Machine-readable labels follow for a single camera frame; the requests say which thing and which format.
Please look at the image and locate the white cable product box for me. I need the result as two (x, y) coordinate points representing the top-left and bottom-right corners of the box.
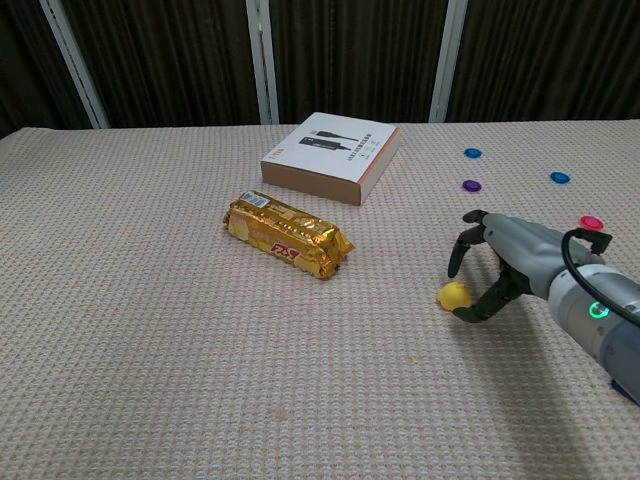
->
(260, 111), (401, 207)

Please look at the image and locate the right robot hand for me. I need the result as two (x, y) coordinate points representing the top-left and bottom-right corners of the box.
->
(447, 209), (604, 326)

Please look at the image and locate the black pleated curtain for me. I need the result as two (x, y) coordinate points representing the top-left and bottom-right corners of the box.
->
(0, 0), (640, 139)

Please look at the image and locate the aluminium frame post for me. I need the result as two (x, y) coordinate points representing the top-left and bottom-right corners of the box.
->
(245, 0), (280, 125)
(428, 0), (470, 123)
(38, 0), (110, 130)

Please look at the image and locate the gold foil snack package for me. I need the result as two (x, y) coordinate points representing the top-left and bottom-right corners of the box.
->
(222, 189), (355, 282)

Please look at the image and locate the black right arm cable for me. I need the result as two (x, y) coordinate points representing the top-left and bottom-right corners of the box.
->
(560, 227), (640, 327)

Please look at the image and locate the beige woven tablecloth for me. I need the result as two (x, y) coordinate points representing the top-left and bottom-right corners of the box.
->
(0, 118), (640, 480)

